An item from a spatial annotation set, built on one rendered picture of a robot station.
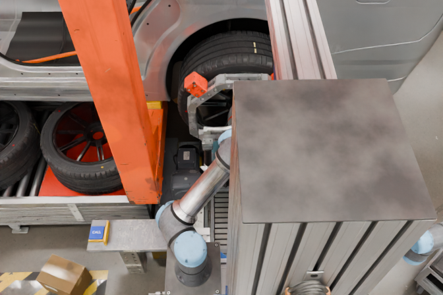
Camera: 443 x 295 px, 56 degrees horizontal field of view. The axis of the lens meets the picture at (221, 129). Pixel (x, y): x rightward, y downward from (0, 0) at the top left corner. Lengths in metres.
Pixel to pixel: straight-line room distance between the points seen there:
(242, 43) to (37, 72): 1.09
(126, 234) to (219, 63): 1.01
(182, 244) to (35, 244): 1.52
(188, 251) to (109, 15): 0.85
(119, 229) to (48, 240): 0.72
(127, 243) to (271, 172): 1.76
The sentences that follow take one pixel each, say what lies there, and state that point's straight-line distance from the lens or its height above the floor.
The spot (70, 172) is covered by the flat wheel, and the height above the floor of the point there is 0.50.
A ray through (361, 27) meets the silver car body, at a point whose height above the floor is 1.25.
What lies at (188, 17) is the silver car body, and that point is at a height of 1.32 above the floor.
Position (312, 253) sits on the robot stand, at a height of 1.92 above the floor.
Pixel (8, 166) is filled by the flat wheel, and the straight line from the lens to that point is 2.75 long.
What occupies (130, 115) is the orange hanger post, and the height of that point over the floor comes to 1.25.
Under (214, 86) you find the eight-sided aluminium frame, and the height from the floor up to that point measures 1.10.
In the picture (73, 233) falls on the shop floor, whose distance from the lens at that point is 2.90.
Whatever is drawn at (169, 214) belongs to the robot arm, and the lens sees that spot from 1.64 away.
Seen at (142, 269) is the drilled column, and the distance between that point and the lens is 2.63.
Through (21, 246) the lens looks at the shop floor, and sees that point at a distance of 2.98.
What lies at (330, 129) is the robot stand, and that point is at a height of 2.03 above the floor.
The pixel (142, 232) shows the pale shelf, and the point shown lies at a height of 0.45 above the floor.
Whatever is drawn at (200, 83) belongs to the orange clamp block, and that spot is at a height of 1.10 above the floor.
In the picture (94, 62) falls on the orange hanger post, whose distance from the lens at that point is 1.50.
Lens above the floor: 2.51
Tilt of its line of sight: 52 degrees down
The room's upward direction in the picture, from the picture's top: straight up
